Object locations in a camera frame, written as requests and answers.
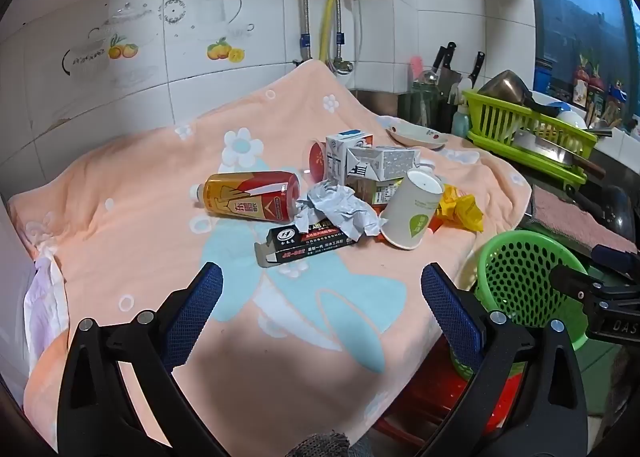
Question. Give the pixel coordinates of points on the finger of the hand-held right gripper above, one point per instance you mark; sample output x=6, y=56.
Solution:
x=617, y=258
x=572, y=282

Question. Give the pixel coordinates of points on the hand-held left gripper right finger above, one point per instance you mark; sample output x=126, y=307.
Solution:
x=450, y=312

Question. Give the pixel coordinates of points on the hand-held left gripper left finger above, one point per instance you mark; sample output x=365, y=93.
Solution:
x=200, y=309

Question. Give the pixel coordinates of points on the green perforated plastic basket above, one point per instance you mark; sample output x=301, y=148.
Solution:
x=520, y=277

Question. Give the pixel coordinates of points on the yellow wrapper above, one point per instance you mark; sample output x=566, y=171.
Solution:
x=465, y=209

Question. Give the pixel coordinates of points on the white paper cup green leaf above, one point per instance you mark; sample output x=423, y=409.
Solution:
x=410, y=207

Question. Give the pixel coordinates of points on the black cardboard box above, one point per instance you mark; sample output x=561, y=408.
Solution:
x=300, y=243

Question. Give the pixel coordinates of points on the red orange label plastic bottle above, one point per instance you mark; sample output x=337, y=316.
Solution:
x=250, y=194

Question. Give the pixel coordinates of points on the white paper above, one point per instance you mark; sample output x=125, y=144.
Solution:
x=335, y=207

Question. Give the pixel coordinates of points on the black wok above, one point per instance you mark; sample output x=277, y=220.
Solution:
x=615, y=207

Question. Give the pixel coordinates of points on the pink dish cloth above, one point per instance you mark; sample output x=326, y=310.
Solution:
x=575, y=222

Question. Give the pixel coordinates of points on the red plastic stool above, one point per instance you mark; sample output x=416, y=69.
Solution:
x=425, y=389

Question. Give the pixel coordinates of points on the peach floral towel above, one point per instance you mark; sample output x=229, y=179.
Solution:
x=150, y=237

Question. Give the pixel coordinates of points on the green white drink carton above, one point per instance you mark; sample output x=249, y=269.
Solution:
x=382, y=193

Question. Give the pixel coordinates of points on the white bowl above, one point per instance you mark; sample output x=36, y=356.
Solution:
x=571, y=119

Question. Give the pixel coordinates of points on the colourful seasoning packet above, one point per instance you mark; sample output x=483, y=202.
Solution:
x=614, y=104

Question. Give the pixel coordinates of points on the white cloth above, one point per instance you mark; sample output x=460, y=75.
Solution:
x=45, y=297

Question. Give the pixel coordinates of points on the white grey drink carton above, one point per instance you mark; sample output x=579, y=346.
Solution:
x=385, y=162

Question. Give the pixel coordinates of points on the red label seasoning bottle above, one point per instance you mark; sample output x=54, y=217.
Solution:
x=587, y=87

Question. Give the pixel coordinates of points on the white plate flower print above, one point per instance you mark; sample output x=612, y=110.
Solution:
x=417, y=136

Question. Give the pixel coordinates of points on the green plastic dish rack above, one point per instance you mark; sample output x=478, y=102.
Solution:
x=492, y=117

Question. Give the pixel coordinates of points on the red snack cup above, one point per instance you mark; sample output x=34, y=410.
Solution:
x=318, y=162

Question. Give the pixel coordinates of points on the teal dish soap bottle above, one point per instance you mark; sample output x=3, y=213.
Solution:
x=460, y=122

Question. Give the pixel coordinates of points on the white green milk carton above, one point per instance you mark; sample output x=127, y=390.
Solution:
x=345, y=147

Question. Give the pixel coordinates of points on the metal pot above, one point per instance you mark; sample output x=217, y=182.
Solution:
x=502, y=87

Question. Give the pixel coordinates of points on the metal ladle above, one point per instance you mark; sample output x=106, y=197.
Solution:
x=427, y=77

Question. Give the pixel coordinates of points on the pink brush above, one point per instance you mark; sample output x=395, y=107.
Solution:
x=416, y=68

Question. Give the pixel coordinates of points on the window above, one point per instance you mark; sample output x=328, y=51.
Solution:
x=575, y=12

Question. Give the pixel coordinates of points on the metal faucet valve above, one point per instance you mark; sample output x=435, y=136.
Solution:
x=342, y=66

